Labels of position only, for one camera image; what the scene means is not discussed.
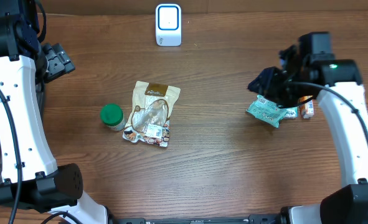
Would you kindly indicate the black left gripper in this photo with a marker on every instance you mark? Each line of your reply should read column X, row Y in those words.
column 61, row 63

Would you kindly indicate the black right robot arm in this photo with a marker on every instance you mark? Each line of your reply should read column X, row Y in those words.
column 310, row 71

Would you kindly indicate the green lid white jar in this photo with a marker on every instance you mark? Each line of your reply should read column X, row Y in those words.
column 113, row 117

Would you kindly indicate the teal tissue pack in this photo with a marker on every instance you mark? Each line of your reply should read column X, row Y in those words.
column 291, row 113

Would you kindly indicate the beige brown snack pouch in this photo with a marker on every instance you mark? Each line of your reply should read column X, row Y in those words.
column 150, row 118

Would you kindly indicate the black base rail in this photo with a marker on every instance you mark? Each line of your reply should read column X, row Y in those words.
column 251, row 219

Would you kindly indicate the teal snack packet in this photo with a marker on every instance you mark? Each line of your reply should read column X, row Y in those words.
column 267, row 111

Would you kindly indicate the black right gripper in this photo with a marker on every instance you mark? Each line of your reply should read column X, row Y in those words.
column 269, row 81

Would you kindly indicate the orange snack packet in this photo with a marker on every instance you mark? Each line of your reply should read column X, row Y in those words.
column 306, row 107

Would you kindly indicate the white barcode scanner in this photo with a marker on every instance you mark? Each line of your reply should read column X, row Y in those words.
column 168, row 25

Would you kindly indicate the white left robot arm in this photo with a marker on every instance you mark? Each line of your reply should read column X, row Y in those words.
column 31, row 178

